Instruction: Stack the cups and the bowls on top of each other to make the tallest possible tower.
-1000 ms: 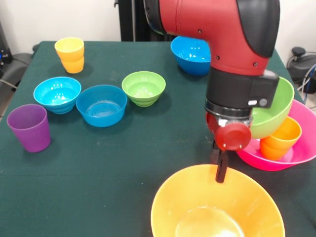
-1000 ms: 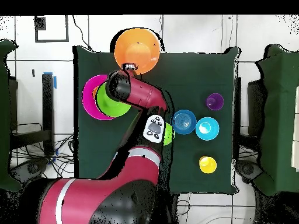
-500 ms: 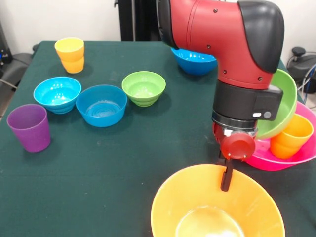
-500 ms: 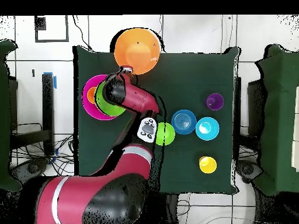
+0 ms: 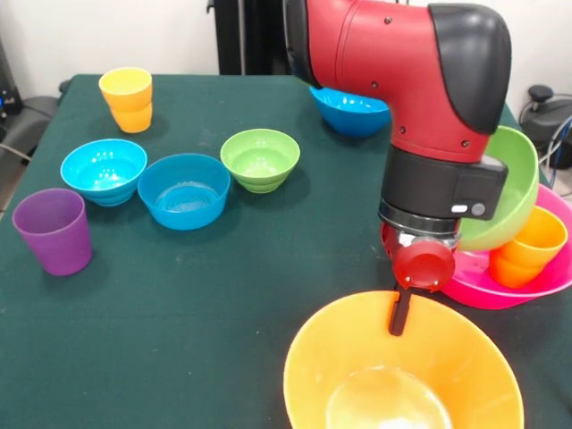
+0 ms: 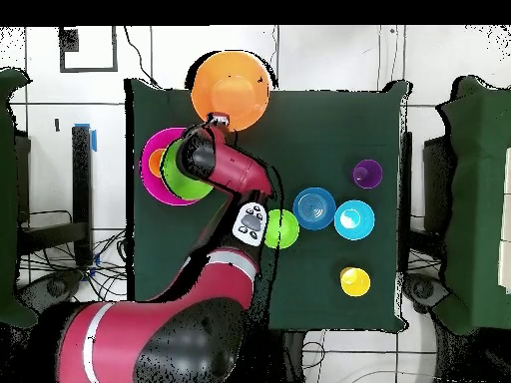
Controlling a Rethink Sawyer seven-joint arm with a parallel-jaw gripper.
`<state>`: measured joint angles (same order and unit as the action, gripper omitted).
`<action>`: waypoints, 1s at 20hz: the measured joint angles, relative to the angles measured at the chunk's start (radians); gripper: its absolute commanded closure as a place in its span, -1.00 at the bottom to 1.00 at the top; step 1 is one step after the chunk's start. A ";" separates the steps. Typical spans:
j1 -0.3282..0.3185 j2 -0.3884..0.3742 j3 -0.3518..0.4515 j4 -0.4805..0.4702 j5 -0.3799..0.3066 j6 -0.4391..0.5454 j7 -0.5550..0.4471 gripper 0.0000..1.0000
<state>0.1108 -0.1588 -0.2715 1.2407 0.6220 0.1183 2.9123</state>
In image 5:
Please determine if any dark blue bowl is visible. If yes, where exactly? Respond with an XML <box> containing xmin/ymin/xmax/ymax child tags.
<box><xmin>137</xmin><ymin>153</ymin><xmax>231</xmax><ymax>231</ymax></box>

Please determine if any black computer tower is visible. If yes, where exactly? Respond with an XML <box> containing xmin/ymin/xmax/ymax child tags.
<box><xmin>0</xmin><ymin>38</ymin><xmax>23</xmax><ymax>118</ymax></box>

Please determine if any small light blue bowl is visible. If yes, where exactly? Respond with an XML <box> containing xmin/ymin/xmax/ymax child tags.
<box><xmin>60</xmin><ymin>139</ymin><xmax>148</xmax><ymax>207</ymax></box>

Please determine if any large pink bowl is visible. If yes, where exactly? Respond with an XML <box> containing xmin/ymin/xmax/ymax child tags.
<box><xmin>440</xmin><ymin>182</ymin><xmax>572</xmax><ymax>310</ymax></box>

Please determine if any yellow cup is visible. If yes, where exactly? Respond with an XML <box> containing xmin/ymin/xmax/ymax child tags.
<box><xmin>97</xmin><ymin>66</ymin><xmax>154</xmax><ymax>134</ymax></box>

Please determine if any orange cup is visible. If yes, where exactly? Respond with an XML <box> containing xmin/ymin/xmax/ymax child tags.
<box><xmin>488</xmin><ymin>206</ymin><xmax>568</xmax><ymax>290</ymax></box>

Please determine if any large orange bowl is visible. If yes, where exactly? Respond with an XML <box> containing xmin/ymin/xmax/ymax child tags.
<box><xmin>282</xmin><ymin>290</ymin><xmax>526</xmax><ymax>429</ymax></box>

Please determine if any medium blue bowl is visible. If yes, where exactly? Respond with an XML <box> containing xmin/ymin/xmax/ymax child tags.
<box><xmin>308</xmin><ymin>87</ymin><xmax>393</xmax><ymax>138</ymax></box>

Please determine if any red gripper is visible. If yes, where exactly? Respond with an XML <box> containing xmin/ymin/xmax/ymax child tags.
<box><xmin>380</xmin><ymin>223</ymin><xmax>457</xmax><ymax>337</ymax></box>

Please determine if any large green bowl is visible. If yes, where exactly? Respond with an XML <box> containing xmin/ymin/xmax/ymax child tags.
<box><xmin>458</xmin><ymin>125</ymin><xmax>541</xmax><ymax>252</ymax></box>

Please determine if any dark green tablecloth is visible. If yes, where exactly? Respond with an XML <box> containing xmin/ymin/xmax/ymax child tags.
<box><xmin>0</xmin><ymin>73</ymin><xmax>572</xmax><ymax>429</ymax></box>

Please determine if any small green bowl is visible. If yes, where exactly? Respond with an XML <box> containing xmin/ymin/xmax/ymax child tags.
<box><xmin>219</xmin><ymin>128</ymin><xmax>301</xmax><ymax>194</ymax></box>

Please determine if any purple cup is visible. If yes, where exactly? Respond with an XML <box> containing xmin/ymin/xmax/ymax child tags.
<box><xmin>12</xmin><ymin>188</ymin><xmax>93</xmax><ymax>277</ymax></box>

